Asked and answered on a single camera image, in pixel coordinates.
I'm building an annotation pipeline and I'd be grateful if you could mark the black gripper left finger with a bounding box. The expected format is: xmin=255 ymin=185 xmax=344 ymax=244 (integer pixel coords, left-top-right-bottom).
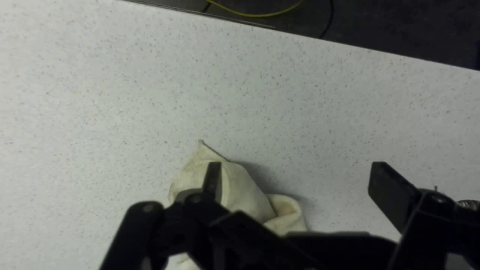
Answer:
xmin=98 ymin=160 xmax=282 ymax=270

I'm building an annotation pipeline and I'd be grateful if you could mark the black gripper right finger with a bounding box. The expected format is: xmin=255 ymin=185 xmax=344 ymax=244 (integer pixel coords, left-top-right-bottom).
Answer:
xmin=368 ymin=160 xmax=480 ymax=270

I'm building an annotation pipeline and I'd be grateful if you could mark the cream cloth towel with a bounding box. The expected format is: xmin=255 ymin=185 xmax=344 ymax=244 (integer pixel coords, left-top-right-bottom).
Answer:
xmin=168 ymin=137 xmax=309 ymax=270

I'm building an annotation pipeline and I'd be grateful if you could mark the yellow cable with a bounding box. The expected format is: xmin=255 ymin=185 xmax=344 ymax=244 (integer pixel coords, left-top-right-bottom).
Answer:
xmin=203 ymin=0 xmax=305 ymax=19

